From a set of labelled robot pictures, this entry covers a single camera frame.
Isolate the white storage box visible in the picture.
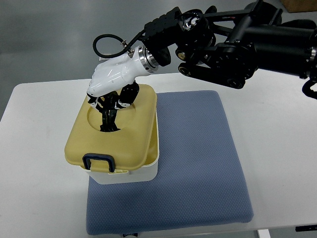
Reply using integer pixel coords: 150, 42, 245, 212
86, 113, 159, 184

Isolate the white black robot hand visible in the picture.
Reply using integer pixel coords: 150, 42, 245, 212
87, 46, 149, 109

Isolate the black table bracket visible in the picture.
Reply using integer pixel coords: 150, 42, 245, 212
295, 225, 317, 232

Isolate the brown cardboard box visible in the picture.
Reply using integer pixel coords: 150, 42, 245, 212
280, 0, 317, 13

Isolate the blue padded mat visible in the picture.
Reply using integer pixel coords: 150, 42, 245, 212
86, 91, 254, 235

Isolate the yellow box lid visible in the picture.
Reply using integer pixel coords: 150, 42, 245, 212
64, 84, 159, 174

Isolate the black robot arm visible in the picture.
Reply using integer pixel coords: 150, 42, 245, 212
87, 0, 317, 98

